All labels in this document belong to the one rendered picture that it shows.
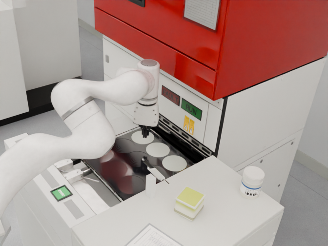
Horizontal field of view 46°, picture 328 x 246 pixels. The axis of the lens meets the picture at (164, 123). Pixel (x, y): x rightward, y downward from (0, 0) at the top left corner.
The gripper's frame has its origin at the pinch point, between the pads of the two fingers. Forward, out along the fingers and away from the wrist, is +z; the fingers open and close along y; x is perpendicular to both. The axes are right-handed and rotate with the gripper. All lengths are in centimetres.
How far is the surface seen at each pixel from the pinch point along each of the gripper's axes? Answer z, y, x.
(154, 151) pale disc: 8.0, 4.7, -1.3
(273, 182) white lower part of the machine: 45, 65, 35
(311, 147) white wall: 80, 107, 123
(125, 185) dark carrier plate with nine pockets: 8.0, -2.1, -24.4
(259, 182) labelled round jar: -7, 45, -27
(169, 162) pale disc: 8.0, 11.7, -7.4
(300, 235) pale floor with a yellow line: 98, 94, 49
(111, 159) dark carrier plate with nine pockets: 7.9, -11.4, -11.3
